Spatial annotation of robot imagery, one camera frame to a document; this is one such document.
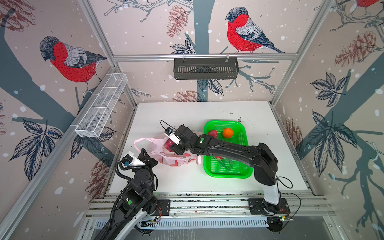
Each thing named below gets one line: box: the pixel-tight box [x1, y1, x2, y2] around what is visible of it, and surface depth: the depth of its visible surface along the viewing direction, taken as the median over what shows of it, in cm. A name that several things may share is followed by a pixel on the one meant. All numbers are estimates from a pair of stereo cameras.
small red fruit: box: [208, 130, 219, 138], surface depth 97 cm
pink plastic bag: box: [134, 135, 202, 167], surface depth 76 cm
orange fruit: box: [223, 128, 234, 139], surface depth 99 cm
